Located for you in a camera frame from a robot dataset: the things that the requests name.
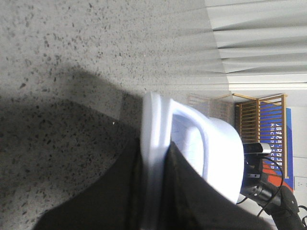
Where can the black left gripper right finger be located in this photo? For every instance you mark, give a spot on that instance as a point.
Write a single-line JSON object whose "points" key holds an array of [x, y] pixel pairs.
{"points": [[190, 203]]}

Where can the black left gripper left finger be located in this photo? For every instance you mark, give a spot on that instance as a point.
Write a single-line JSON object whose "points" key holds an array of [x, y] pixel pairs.
{"points": [[113, 202]]}

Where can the light blue slipper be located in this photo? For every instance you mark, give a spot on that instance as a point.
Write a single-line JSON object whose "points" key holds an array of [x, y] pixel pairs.
{"points": [[211, 146]]}

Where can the wooden slatted rack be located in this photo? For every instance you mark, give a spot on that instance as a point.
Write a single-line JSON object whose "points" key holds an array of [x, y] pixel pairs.
{"points": [[258, 120]]}

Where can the blue kitchen scene poster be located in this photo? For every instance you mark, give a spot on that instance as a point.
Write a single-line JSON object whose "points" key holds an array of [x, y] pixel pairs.
{"points": [[276, 130]]}

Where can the pale green curtain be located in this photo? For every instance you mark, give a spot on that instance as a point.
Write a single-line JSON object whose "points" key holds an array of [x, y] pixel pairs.
{"points": [[262, 43]]}

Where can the black camera on stand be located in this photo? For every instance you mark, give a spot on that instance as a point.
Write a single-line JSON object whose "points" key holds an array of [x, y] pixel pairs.
{"points": [[277, 201]]}

